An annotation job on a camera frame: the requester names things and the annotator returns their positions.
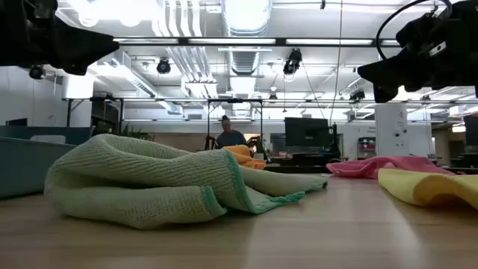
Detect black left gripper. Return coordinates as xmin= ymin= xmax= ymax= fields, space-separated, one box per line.
xmin=20 ymin=0 xmax=121 ymax=76

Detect silver ventilation duct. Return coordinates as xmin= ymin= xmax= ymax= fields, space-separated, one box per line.
xmin=220 ymin=0 xmax=273 ymax=75

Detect person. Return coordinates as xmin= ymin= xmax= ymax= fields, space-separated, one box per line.
xmin=215 ymin=114 xmax=248 ymax=150

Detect black background shelf rack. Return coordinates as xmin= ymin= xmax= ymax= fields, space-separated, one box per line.
xmin=66 ymin=96 xmax=124 ymax=135

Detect black background robot frame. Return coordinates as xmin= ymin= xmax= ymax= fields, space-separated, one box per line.
xmin=206 ymin=98 xmax=264 ymax=151

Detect orange microfiber towel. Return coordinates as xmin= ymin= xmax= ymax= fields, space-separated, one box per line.
xmin=223 ymin=144 xmax=267 ymax=171

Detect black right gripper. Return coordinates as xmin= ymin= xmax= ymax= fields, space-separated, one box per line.
xmin=357 ymin=0 xmax=460 ymax=104

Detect pink microfiber towel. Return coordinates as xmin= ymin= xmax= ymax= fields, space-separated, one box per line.
xmin=326 ymin=155 xmax=456 ymax=179

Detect pale green teal-edged towel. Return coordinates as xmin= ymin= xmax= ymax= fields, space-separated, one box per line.
xmin=43 ymin=133 xmax=329 ymax=230

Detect yellow microfiber towel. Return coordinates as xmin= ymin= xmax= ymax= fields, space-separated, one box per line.
xmin=377 ymin=167 xmax=478 ymax=211

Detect shelf with red bins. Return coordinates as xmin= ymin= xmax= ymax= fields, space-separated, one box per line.
xmin=357 ymin=136 xmax=377 ymax=160

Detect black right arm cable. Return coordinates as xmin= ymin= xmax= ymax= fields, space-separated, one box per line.
xmin=375 ymin=0 xmax=453 ymax=61

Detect white building column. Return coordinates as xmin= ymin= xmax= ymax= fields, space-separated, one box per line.
xmin=374 ymin=102 xmax=410 ymax=158

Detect teal plastic bin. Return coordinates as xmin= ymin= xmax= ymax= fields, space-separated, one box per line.
xmin=0 ymin=125 xmax=96 ymax=199

